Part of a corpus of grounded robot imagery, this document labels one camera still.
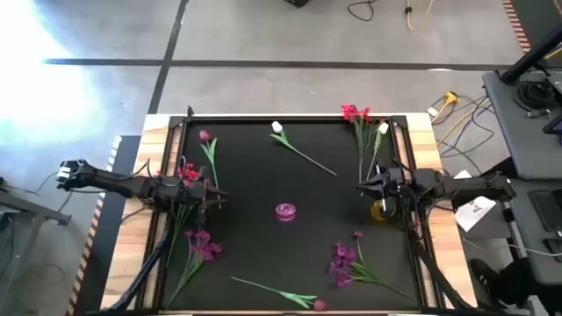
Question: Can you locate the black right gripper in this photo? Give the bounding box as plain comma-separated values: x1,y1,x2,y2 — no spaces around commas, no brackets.
355,165,415,203

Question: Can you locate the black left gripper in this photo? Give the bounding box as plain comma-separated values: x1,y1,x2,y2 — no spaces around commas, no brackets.
174,177,230,212

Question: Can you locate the red artificial flower spray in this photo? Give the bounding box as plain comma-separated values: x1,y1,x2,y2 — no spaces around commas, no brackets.
340,104,374,183
164,162,201,269

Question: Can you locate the purple artificial flower spray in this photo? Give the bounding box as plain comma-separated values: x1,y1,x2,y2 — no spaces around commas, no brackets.
328,231,416,302
165,230,224,308

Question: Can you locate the white artificial tulip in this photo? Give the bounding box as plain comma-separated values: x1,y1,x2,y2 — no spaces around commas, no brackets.
365,121,391,182
270,120,338,177

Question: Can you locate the pink artificial tulip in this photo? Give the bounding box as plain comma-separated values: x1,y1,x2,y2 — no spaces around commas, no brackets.
230,275,328,312
198,129,223,210

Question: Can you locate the gold glass vase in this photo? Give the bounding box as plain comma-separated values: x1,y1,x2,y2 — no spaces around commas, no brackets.
371,199,396,221

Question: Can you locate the pink ribbed glass vase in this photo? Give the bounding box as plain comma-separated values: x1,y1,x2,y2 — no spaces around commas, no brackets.
275,202,297,223

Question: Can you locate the white paper sheet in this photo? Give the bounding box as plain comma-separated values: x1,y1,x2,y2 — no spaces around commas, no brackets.
454,195,498,233

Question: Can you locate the black floor mat striped edge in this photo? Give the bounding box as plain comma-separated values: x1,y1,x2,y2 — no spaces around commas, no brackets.
501,0,562,56
65,134,142,316

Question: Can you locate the grey side desk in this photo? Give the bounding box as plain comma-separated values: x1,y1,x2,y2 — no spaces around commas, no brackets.
500,177,562,286
481,68,562,181

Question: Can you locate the person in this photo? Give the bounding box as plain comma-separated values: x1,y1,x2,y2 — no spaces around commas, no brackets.
468,256,545,308

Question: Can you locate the black flat device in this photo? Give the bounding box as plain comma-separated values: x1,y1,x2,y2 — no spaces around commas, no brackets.
528,188,562,233

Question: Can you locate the grey metal stand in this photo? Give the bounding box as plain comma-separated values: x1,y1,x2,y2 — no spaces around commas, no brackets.
0,175,74,316

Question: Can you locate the black floor cable loop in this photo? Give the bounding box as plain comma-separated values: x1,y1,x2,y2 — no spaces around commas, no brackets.
346,0,377,23

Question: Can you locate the coiled black cable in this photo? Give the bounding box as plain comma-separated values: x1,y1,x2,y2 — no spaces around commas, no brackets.
513,79,557,113

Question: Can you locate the yellow floor cable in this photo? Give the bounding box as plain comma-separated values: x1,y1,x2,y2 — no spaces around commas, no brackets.
404,0,436,32

